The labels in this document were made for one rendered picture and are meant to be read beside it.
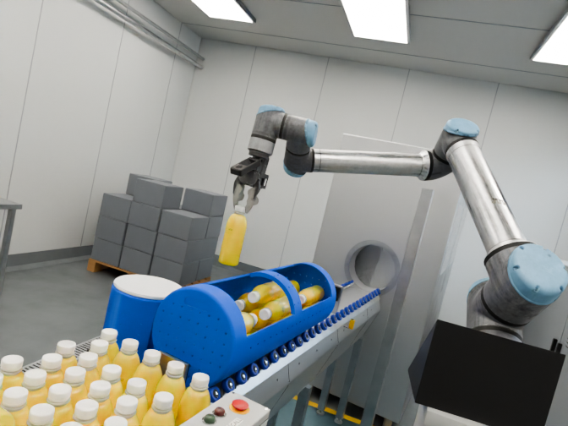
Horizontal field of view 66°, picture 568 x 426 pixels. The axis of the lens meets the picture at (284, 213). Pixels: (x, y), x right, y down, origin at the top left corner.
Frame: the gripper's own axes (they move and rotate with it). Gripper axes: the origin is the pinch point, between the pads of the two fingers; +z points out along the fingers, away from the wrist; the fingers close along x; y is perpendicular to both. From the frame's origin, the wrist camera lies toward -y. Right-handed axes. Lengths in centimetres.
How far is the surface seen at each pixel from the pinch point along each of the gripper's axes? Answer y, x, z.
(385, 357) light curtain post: 116, -45, 59
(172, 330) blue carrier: -27.0, -4.9, 38.4
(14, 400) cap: -77, -11, 42
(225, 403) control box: -49, -38, 39
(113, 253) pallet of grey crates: 250, 290, 98
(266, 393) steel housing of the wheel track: 8, -25, 58
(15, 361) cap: -70, 0, 41
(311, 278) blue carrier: 58, -12, 23
